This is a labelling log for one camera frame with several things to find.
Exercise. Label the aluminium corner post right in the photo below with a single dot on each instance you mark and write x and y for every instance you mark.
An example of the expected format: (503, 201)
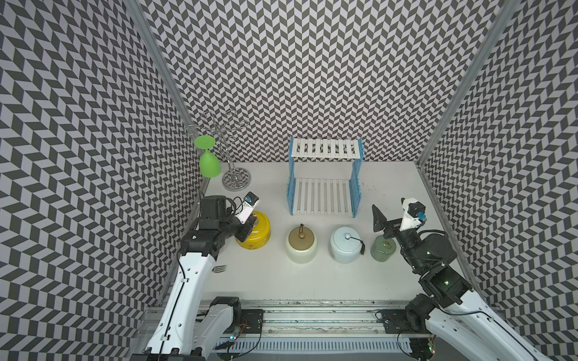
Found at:
(505, 14)

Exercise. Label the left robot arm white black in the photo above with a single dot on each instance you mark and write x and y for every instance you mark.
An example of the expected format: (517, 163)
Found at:
(179, 336)

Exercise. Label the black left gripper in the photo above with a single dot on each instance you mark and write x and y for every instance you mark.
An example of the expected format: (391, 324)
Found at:
(242, 233)

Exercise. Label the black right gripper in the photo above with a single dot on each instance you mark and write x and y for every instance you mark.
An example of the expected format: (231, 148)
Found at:
(379, 222)

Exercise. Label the silver metal fork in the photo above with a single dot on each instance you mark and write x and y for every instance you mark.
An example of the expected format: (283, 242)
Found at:
(219, 269)

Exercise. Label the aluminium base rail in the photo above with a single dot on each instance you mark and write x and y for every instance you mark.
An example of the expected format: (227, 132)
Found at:
(328, 327)

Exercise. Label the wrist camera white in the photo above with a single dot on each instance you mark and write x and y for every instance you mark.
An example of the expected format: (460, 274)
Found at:
(414, 215)
(249, 204)

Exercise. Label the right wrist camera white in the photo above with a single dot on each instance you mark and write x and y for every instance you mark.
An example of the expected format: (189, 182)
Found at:
(414, 215)

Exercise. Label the green small tea canister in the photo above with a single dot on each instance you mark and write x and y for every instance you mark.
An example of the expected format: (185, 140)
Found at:
(383, 248)

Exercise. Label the aluminium corner post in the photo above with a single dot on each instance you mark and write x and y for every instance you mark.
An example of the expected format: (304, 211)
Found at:
(146, 33)
(505, 14)

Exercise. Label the cream tea canister tan lid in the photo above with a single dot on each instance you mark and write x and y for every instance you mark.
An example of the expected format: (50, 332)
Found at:
(301, 245)

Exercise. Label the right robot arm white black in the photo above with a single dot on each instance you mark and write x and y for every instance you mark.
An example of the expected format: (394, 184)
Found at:
(448, 306)

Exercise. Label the yellow ceramic tea canister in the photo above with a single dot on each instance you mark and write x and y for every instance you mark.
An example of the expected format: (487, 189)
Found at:
(260, 234)

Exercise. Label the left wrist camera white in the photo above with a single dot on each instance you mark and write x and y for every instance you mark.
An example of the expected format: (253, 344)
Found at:
(249, 204)

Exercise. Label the chrome wire glass stand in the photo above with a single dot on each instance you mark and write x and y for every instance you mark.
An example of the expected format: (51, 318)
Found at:
(233, 178)

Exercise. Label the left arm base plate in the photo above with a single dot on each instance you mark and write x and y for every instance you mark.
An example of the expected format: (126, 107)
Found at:
(250, 322)

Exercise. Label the green plastic wine glass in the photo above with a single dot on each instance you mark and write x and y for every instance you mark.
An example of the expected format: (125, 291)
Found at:
(210, 166)

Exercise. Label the blue white slatted shelf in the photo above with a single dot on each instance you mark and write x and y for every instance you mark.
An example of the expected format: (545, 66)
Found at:
(323, 194)

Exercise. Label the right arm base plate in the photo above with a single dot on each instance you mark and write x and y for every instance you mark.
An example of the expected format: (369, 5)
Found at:
(393, 320)

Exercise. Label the aluminium corner post left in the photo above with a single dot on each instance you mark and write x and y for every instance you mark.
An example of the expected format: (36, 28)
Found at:
(146, 33)

